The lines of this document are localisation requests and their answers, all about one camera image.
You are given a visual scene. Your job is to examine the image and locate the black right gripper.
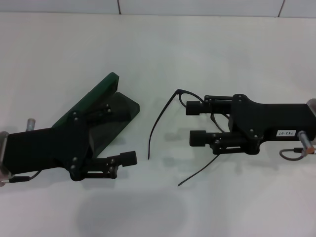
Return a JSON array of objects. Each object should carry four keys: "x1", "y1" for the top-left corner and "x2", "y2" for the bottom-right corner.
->
[{"x1": 186, "y1": 93, "x2": 312, "y2": 156}]

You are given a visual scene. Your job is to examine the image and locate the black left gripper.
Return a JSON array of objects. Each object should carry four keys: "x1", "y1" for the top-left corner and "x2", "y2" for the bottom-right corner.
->
[{"x1": 1, "y1": 103, "x2": 115, "y2": 182}]

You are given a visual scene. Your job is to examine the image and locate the green glasses case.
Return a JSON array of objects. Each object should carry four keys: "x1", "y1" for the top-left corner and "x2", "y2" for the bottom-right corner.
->
[{"x1": 51, "y1": 71, "x2": 141, "y2": 160}]

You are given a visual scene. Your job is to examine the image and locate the black glasses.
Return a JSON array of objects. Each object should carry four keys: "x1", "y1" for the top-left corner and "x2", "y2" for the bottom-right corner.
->
[{"x1": 147, "y1": 89, "x2": 232, "y2": 187}]

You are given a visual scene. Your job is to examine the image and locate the thin grey right gripper cable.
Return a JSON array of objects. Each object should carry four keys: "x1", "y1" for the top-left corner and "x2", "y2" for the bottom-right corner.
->
[{"x1": 279, "y1": 147, "x2": 316, "y2": 160}]

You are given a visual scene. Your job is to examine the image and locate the thin black left gripper cable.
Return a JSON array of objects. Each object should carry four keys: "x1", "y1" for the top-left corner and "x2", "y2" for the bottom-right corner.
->
[{"x1": 8, "y1": 170, "x2": 41, "y2": 184}]

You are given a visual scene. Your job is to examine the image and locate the silver right gripper connector post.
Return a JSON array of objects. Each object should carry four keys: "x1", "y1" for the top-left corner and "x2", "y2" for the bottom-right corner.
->
[{"x1": 297, "y1": 130, "x2": 310, "y2": 154}]

